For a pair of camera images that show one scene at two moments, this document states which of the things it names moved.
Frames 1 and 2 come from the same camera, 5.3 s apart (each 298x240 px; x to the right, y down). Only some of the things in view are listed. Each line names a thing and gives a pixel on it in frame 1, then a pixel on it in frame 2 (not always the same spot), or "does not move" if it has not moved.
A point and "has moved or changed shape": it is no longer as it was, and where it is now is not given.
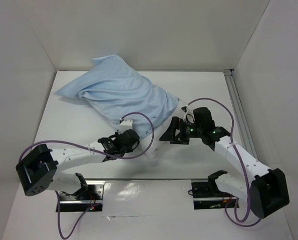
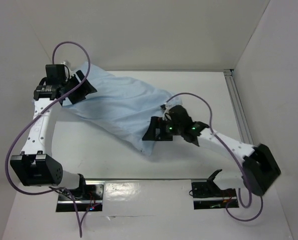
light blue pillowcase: x=112 y=84 has moved or changed shape
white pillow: x=151 y=142 → x=173 y=101
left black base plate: x=93 y=195 does not move
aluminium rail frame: x=240 y=112 does not move
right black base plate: x=205 y=198 does not move
